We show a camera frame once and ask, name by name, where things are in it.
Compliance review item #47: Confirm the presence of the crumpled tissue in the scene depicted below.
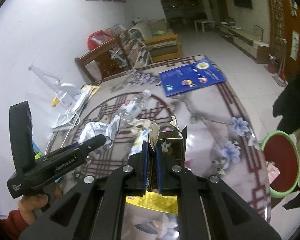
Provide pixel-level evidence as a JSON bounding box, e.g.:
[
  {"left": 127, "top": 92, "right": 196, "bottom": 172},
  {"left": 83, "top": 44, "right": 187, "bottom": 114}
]
[{"left": 129, "top": 118, "right": 153, "bottom": 136}]

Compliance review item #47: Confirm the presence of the blue book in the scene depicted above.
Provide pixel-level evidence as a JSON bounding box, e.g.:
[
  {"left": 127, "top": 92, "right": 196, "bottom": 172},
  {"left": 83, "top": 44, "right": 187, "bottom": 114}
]
[{"left": 158, "top": 57, "right": 228, "bottom": 98}]

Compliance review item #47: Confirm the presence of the small white table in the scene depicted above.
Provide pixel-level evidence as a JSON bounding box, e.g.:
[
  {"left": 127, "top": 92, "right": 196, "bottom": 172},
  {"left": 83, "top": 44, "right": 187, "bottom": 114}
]
[{"left": 194, "top": 19, "right": 216, "bottom": 33}]

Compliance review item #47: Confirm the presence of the pale pink paper packet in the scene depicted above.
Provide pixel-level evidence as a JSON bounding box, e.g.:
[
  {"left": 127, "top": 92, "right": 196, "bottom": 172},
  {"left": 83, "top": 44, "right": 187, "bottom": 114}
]
[{"left": 267, "top": 161, "right": 281, "bottom": 184}]

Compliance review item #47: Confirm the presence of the black jacket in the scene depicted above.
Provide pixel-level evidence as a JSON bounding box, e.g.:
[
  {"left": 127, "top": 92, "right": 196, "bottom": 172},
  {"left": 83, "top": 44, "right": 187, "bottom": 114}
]
[{"left": 272, "top": 72, "right": 300, "bottom": 211}]

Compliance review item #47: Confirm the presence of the tall wall poster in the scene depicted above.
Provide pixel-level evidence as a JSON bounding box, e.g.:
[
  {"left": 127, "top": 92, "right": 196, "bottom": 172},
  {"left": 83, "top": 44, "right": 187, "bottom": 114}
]
[{"left": 288, "top": 0, "right": 299, "bottom": 17}]

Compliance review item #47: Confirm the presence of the floral wall poster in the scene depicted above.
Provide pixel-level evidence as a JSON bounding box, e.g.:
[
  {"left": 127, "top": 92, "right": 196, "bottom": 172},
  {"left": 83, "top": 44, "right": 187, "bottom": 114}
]
[{"left": 291, "top": 30, "right": 300, "bottom": 61}]

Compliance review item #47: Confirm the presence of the labelled clear plastic bottle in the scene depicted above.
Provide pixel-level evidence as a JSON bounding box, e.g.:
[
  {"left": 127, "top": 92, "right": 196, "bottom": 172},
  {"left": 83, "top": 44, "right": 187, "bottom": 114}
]
[{"left": 112, "top": 99, "right": 141, "bottom": 126}]

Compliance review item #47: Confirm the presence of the wooden sofa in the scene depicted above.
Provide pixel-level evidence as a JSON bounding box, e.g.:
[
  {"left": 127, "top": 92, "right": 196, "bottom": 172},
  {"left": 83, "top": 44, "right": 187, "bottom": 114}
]
[{"left": 128, "top": 19, "right": 183, "bottom": 65}]

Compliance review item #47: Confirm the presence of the white cable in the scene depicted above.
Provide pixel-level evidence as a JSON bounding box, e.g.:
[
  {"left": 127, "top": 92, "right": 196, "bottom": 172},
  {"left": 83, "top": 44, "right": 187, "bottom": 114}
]
[{"left": 52, "top": 104, "right": 81, "bottom": 151}]

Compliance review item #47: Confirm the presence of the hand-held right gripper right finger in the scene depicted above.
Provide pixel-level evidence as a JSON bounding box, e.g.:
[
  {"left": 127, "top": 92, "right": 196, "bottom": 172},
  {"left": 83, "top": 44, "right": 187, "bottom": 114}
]
[{"left": 155, "top": 146, "right": 282, "bottom": 240}]

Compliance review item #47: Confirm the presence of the wooden book rack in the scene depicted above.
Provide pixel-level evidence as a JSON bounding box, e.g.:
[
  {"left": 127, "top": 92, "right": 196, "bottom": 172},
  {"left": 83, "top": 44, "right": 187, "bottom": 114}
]
[{"left": 107, "top": 23, "right": 153, "bottom": 68}]

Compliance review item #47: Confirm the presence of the small red bin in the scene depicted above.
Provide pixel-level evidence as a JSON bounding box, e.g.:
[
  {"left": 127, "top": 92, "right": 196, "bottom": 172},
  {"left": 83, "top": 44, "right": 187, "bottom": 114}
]
[{"left": 267, "top": 54, "right": 278, "bottom": 75}]

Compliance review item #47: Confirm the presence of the person's left forearm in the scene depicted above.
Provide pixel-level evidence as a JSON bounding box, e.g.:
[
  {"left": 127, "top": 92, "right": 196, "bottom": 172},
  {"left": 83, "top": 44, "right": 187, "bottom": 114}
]
[{"left": 0, "top": 209, "right": 32, "bottom": 240}]

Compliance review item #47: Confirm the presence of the white blue wrapper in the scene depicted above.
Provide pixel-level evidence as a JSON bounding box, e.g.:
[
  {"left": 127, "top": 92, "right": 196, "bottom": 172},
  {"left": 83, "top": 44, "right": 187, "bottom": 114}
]
[{"left": 128, "top": 129, "right": 150, "bottom": 158}]

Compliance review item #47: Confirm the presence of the red bag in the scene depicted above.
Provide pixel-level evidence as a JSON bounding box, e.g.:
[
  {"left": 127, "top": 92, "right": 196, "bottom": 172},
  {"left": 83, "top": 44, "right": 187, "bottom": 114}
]
[{"left": 87, "top": 30, "right": 113, "bottom": 53}]

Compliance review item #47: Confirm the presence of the silver foil wrapper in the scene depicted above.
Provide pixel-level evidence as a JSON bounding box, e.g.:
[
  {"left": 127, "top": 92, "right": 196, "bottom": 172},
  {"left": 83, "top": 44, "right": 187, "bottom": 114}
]
[{"left": 78, "top": 121, "right": 121, "bottom": 155}]

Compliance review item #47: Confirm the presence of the yellow snack wrapper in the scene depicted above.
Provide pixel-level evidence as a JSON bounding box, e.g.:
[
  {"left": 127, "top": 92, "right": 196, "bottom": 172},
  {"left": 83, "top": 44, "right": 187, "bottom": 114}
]
[{"left": 125, "top": 191, "right": 178, "bottom": 215}]

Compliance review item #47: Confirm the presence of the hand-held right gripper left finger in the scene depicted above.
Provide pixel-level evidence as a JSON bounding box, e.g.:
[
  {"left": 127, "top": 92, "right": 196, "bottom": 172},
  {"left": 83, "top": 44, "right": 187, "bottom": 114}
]
[{"left": 19, "top": 141, "right": 149, "bottom": 240}]

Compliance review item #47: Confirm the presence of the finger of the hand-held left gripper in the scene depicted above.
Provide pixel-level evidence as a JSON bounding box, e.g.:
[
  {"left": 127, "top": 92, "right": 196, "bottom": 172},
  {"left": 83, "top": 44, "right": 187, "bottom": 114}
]
[{"left": 77, "top": 134, "right": 107, "bottom": 156}]

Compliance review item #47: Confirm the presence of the red plastic basin green rim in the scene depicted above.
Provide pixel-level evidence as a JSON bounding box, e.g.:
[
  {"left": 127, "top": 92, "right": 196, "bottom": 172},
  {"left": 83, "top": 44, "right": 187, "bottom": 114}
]
[{"left": 259, "top": 130, "right": 300, "bottom": 199}]

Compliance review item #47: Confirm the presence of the person's left hand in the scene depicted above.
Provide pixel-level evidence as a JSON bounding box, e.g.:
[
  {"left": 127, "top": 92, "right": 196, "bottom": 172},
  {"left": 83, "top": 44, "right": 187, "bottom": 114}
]
[{"left": 18, "top": 180, "right": 63, "bottom": 225}]

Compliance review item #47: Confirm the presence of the white desk lamp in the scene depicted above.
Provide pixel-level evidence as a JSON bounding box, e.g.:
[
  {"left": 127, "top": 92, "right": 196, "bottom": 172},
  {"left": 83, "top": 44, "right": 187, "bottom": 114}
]
[{"left": 27, "top": 64, "right": 82, "bottom": 111}]

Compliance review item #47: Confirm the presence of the wooden lattice partition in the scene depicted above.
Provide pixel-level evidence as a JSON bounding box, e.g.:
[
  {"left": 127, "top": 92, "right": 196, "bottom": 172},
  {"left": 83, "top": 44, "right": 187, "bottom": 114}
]
[{"left": 263, "top": 0, "right": 300, "bottom": 68}]

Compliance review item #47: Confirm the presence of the dark wooden chair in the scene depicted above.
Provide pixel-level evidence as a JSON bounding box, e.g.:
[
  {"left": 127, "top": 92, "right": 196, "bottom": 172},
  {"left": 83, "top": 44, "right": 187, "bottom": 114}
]
[{"left": 74, "top": 36, "right": 132, "bottom": 85}]

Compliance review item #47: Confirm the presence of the colourful framed picture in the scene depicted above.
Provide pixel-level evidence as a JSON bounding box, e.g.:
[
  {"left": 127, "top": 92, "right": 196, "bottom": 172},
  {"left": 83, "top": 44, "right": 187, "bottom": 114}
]
[{"left": 253, "top": 24, "right": 264, "bottom": 42}]

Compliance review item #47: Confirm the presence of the dark printed carton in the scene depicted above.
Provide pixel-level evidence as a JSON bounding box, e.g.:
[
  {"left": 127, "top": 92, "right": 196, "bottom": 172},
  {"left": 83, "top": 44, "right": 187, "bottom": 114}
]
[{"left": 147, "top": 114, "right": 188, "bottom": 193}]

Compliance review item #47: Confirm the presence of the yellow booklet stack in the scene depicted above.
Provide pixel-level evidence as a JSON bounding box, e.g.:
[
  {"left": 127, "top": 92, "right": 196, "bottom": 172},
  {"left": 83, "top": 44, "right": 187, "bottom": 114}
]
[{"left": 79, "top": 84, "right": 101, "bottom": 106}]

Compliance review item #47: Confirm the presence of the low television cabinet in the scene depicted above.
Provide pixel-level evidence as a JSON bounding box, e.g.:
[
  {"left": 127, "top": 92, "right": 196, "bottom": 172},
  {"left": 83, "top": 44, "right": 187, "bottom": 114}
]
[{"left": 218, "top": 21, "right": 271, "bottom": 58}]

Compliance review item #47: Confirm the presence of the broom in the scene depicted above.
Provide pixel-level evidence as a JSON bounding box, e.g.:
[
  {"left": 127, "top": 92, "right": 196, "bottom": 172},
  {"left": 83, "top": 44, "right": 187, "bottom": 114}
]
[{"left": 273, "top": 37, "right": 290, "bottom": 83}]

